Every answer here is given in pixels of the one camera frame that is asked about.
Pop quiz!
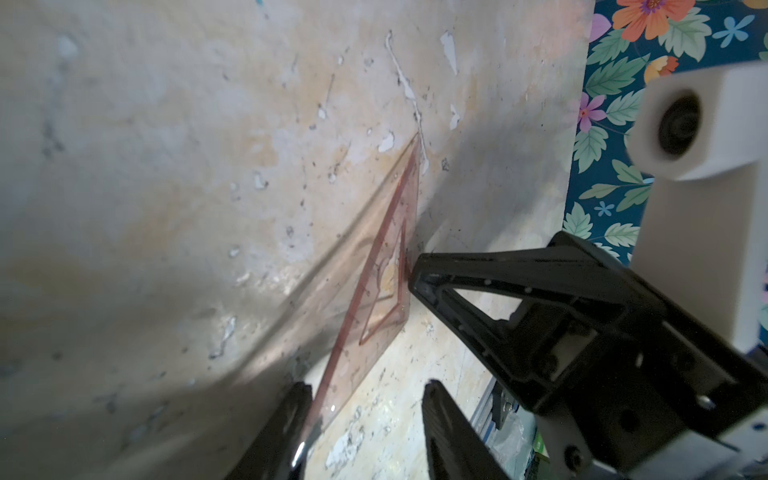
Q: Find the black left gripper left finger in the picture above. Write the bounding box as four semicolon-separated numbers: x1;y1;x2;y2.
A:
225;382;312;480

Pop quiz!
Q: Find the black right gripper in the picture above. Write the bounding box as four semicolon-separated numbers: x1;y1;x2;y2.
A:
409;232;767;479

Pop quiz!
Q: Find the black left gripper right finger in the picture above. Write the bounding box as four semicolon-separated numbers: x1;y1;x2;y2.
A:
422;380;508;480

